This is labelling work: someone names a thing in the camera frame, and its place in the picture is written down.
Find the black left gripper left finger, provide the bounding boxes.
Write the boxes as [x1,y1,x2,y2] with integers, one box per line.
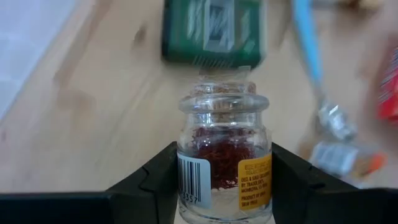
[107,141,178,224]

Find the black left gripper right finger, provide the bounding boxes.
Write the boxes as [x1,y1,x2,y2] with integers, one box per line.
[272,142,358,224]

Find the small glass jar yellow label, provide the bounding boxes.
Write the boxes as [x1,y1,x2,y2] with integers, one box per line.
[309,140,379,187]

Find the small glass saffron jar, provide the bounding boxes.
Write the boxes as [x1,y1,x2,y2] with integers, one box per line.
[177,81,274,224]

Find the orange-handled metal spoon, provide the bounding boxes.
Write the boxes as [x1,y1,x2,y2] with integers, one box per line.
[357,151,388,177]

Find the green tin box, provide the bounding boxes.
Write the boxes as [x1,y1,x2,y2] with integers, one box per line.
[160,0,268,70]

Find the blue-handled metal spoon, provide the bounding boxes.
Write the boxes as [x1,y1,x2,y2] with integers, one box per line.
[290,0,358,142]

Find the red beef ramen packet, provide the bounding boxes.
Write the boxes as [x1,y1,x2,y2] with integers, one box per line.
[376,46,398,125]

